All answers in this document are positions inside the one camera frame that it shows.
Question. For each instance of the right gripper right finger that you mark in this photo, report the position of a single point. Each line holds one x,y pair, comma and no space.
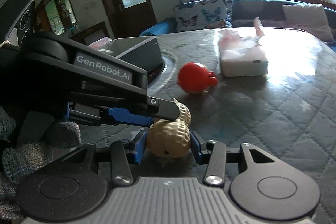
213,154

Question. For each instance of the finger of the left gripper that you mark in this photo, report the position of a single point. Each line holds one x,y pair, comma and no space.
123,116

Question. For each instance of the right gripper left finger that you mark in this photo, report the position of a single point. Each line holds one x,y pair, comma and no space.
123,154

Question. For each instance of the tan peanut toy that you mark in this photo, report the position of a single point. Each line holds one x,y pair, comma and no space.
170,139

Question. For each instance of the red round toy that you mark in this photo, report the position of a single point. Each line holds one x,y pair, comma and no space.
195,78

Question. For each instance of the gloved hand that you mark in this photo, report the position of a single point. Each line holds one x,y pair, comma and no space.
19,162

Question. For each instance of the round lazy susan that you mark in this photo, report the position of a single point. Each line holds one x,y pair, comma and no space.
164,73

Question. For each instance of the tissue pack near door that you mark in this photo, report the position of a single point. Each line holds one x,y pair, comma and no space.
100,42

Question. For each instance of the grey cardboard box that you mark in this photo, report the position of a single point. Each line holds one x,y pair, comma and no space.
142,51

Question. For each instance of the wooden cabinet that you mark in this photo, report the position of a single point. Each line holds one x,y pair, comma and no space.
58,16

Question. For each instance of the quilted table mat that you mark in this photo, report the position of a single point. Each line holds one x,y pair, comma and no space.
289,113

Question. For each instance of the tissue pack near window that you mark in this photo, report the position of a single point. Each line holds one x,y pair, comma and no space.
242,57

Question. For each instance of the butterfly pillow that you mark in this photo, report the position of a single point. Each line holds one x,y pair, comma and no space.
203,14

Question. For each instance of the blue sofa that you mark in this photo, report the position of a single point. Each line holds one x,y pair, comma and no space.
270,12

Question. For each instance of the grey cushion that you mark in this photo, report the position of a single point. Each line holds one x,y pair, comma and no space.
310,18

